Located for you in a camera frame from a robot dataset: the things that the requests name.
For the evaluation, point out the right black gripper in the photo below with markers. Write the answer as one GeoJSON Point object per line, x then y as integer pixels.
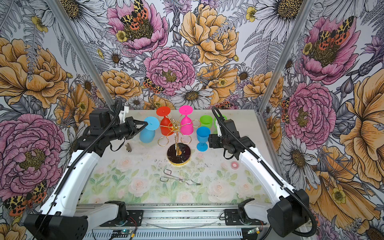
{"type": "Point", "coordinates": [213, 141]}

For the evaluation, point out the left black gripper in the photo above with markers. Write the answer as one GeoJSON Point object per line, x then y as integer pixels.
{"type": "Point", "coordinates": [133, 129]}

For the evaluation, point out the green wine glass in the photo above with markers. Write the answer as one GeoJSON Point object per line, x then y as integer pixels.
{"type": "Point", "coordinates": [215, 122]}
{"type": "Point", "coordinates": [206, 121]}

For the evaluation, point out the blue wine glass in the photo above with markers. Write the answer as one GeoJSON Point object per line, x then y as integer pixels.
{"type": "Point", "coordinates": [147, 135]}
{"type": "Point", "coordinates": [202, 137]}

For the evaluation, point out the blue wine glass front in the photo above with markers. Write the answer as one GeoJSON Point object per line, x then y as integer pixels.
{"type": "Point", "coordinates": [202, 137]}

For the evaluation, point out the green wine glass front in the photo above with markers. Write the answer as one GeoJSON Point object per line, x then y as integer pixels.
{"type": "Point", "coordinates": [206, 121]}

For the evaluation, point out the pink wine glass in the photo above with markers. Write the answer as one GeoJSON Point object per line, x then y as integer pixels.
{"type": "Point", "coordinates": [186, 121]}

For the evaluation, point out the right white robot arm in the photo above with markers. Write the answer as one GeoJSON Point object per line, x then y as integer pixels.
{"type": "Point", "coordinates": [290, 212]}

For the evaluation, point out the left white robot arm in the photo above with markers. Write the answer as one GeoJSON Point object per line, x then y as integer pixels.
{"type": "Point", "coordinates": [57, 218]}

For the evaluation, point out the red wine glass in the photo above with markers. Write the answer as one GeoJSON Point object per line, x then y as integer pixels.
{"type": "Point", "coordinates": [166, 123]}

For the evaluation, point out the small tan clip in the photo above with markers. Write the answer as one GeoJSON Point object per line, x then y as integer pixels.
{"type": "Point", "coordinates": [128, 148]}

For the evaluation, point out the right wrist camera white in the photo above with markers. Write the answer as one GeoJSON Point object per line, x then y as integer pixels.
{"type": "Point", "coordinates": [218, 130]}

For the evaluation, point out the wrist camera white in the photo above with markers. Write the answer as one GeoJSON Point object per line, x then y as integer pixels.
{"type": "Point", "coordinates": [218, 130]}
{"type": "Point", "coordinates": [123, 114]}

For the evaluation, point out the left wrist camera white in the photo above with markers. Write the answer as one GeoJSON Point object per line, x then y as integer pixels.
{"type": "Point", "coordinates": [123, 114]}

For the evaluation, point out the gold wire glass rack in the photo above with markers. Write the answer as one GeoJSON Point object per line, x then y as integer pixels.
{"type": "Point", "coordinates": [179, 153]}

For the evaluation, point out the metal wire tongs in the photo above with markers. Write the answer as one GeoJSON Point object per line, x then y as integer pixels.
{"type": "Point", "coordinates": [168, 175]}

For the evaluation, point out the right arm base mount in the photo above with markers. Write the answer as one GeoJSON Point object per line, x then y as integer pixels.
{"type": "Point", "coordinates": [232, 218]}

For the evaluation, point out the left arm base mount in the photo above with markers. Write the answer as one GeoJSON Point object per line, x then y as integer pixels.
{"type": "Point", "coordinates": [134, 219]}

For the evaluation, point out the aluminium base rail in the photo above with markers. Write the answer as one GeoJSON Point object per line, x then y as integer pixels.
{"type": "Point", "coordinates": [183, 222]}

